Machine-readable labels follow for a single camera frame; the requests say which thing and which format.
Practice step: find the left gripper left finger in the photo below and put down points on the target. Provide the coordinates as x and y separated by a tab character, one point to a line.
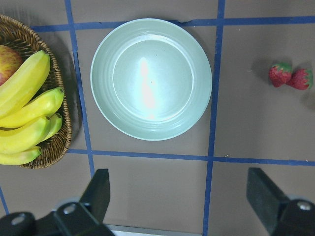
96	197

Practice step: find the yellow banana bunch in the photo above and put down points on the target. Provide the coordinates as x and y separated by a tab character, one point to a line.
21	131

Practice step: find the red yellow apple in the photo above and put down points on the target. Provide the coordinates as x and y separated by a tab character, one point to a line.
10	61

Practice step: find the brown wicker basket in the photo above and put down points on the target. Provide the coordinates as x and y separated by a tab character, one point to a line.
50	97

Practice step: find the light green plate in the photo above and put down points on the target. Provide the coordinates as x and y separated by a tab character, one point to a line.
151	79

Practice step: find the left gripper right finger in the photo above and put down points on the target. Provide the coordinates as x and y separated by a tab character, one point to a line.
265	198

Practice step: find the red strawberry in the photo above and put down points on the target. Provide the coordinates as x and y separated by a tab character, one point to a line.
280	73
301	79

